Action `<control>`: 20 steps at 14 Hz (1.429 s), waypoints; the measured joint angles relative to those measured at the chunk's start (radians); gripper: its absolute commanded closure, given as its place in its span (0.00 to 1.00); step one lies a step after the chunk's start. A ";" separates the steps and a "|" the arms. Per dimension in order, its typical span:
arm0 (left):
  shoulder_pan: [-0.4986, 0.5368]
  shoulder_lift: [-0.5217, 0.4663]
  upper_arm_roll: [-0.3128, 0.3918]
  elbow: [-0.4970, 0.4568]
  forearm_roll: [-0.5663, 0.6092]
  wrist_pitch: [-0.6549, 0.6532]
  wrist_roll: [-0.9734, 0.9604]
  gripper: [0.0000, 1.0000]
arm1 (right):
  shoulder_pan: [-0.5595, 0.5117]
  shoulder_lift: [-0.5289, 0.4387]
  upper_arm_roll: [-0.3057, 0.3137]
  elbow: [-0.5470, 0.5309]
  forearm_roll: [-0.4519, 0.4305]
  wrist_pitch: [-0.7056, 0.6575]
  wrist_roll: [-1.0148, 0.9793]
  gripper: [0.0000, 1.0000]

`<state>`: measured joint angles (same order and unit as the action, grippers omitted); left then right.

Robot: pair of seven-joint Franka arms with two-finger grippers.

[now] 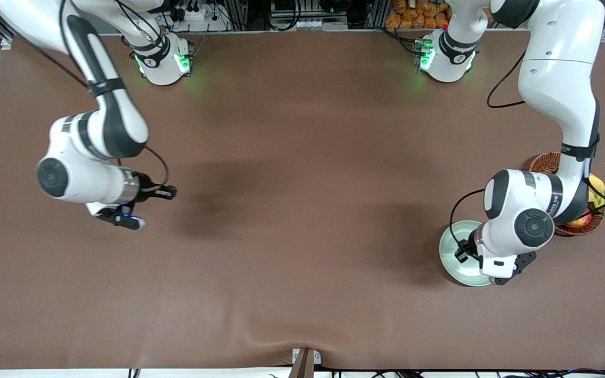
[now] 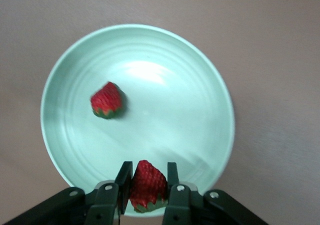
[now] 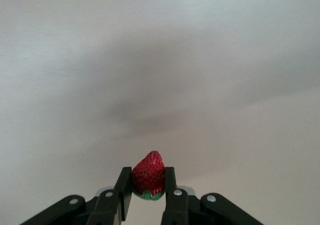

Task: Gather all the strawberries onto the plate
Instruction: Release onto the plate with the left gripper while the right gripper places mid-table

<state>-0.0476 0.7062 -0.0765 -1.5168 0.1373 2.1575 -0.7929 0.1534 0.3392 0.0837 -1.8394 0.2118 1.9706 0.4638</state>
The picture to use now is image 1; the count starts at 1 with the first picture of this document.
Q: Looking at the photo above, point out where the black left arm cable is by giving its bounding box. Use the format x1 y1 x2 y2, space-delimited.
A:
448 50 605 250

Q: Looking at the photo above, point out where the white terminal strip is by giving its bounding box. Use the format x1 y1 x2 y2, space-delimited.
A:
271 18 348 31

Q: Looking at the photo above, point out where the orange toy food pile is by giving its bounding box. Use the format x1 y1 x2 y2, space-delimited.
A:
384 0 453 29

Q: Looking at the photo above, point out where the pale green plate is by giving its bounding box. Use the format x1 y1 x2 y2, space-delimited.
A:
439 220 492 287

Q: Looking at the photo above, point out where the metal table edge bracket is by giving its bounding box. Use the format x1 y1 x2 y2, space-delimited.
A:
288 348 322 378

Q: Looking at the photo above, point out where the yellow banana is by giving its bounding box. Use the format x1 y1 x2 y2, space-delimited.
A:
589 175 605 211

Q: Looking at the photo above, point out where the brown table cloth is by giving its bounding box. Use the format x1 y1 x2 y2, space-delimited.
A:
0 30 605 371

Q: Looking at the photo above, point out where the red yellow apple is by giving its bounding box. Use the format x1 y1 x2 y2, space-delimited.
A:
568 209 594 229

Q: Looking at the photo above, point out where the brown wicker basket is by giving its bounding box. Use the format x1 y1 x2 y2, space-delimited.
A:
528 152 605 236

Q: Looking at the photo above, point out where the white power strip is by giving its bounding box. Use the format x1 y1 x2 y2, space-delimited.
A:
169 0 230 32

